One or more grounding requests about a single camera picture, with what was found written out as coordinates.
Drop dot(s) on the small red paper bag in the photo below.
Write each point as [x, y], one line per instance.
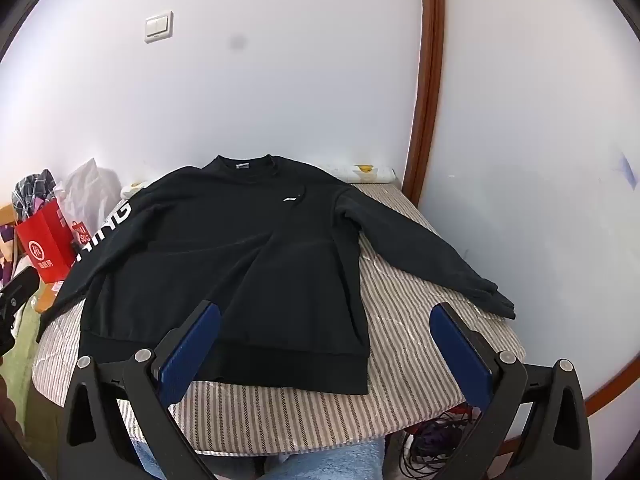
[80, 235]

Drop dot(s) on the brown wooden baseboard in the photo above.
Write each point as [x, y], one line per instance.
[610, 395]

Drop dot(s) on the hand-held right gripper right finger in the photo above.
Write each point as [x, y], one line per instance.
[457, 350]

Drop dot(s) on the striped bed blanket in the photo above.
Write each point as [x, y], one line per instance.
[400, 310]

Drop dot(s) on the green cloth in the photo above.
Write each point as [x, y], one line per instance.
[25, 360]

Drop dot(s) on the brown wooden door frame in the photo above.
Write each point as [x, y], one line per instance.
[427, 85]

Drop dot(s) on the black sweatshirt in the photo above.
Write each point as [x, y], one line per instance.
[225, 260]

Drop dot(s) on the white plastic bag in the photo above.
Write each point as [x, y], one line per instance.
[90, 185]

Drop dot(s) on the white wall light switch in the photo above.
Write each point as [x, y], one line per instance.
[159, 26]

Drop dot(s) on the purple cloth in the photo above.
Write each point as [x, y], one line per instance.
[7, 255]

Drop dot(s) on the person's blue jeans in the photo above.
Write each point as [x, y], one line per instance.
[340, 465]

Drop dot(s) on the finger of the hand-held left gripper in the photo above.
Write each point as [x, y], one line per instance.
[22, 282]
[5, 335]

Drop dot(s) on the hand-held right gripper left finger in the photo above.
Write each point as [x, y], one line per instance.
[192, 340]

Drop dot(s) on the plaid cloth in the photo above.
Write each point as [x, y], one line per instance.
[32, 190]

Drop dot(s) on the duck print paper roll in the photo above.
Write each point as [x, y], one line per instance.
[365, 172]

